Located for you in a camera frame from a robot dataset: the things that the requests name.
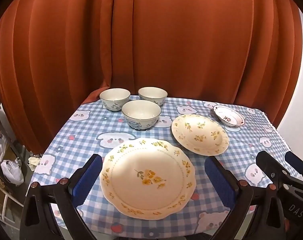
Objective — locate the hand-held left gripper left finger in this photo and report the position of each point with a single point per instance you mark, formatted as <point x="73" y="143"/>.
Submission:
<point x="86" y="177"/>

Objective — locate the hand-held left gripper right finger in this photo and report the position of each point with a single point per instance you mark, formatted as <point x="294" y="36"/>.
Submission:
<point x="219" y="180"/>

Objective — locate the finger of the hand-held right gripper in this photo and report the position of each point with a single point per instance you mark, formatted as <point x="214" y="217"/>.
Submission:
<point x="295" y="161"/>
<point x="266" y="161"/>

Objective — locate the large yellow flower plate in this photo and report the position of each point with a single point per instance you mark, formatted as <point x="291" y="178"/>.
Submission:
<point x="131" y="187"/>

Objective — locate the medium yellow flower plate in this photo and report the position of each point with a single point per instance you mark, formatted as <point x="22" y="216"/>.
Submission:
<point x="199" y="135"/>

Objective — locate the small red pattern dish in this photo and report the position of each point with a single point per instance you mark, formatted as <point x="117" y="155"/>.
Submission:
<point x="227" y="116"/>

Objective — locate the blue floral ceramic bowl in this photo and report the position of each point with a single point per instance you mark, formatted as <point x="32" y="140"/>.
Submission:
<point x="114" y="102"/>
<point x="154" y="97"/>
<point x="141" y="113"/>

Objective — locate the blue checkered bear tablecloth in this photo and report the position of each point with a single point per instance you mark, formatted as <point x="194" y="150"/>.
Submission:
<point x="86" y="130"/>

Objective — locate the white crumpled cloth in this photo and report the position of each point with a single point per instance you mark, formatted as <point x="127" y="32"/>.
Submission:
<point x="34" y="162"/>

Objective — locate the white plastic bag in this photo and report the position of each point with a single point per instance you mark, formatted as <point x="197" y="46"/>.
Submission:
<point x="11" y="172"/>
<point x="0" y="146"/>

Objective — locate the wooden shelf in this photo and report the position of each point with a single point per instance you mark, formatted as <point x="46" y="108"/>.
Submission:
<point x="1" y="197"/>

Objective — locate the orange curtain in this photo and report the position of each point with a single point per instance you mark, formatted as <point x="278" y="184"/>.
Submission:
<point x="166" y="42"/>

